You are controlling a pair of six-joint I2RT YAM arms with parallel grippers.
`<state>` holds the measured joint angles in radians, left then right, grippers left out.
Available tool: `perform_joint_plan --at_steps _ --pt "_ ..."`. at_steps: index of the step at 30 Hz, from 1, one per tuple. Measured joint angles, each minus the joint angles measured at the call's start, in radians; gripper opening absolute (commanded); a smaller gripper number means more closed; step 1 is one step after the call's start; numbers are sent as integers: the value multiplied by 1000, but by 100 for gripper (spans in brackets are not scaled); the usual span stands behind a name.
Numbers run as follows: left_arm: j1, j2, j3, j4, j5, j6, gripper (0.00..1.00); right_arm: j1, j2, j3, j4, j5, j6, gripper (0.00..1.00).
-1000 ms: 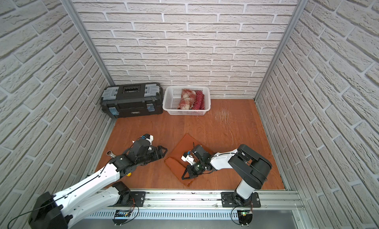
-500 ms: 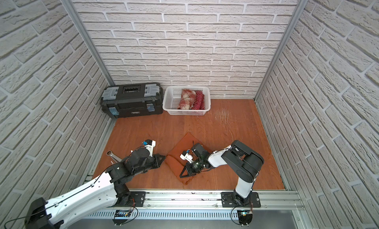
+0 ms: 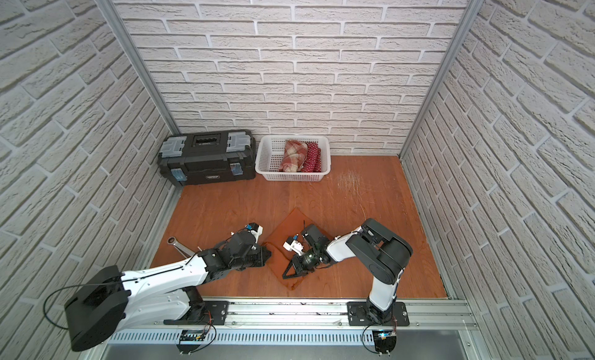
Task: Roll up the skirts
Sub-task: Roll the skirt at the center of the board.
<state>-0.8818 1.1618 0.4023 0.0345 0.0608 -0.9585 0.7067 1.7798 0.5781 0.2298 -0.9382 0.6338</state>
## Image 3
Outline red polka dot skirt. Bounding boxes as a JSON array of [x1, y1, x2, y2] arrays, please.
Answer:
[[301, 142, 322, 172]]

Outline red plaid skirt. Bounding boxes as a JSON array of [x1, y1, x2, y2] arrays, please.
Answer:
[[279, 140, 308, 172]]

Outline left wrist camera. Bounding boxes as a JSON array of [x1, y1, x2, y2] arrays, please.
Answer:
[[245, 223, 263, 240]]

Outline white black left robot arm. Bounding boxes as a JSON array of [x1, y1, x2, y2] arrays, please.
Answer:
[[64, 223, 271, 352]]

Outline silver wrench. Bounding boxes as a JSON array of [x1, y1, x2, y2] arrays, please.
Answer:
[[167, 237, 196, 259]]

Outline right controller board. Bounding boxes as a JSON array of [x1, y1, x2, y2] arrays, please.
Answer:
[[372, 330, 398, 355]]

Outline white plastic basket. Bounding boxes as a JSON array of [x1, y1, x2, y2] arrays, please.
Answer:
[[256, 135, 331, 182]]

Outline black plastic toolbox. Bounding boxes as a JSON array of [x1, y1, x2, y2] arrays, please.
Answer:
[[157, 130, 257, 187]]

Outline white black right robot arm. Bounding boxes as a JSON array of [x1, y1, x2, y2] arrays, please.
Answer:
[[282, 218, 413, 323]]

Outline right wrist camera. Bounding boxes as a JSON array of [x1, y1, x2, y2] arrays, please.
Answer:
[[283, 235, 304, 256]]

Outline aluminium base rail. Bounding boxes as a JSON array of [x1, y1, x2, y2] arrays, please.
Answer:
[[116, 294, 478, 331]]

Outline left controller board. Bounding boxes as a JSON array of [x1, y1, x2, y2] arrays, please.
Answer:
[[176, 330, 214, 355]]

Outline orange brown skirt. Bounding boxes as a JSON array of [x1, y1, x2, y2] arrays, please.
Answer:
[[263, 208, 325, 298]]

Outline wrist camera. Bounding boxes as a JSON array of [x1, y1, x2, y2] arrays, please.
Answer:
[[245, 223, 263, 240], [283, 235, 304, 256]]

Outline controller board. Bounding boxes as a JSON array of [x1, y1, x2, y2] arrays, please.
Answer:
[[372, 330, 398, 355], [176, 330, 214, 355]]

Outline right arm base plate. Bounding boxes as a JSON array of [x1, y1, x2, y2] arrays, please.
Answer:
[[346, 301, 410, 327]]

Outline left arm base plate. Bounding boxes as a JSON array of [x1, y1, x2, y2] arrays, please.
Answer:
[[164, 300, 230, 326]]

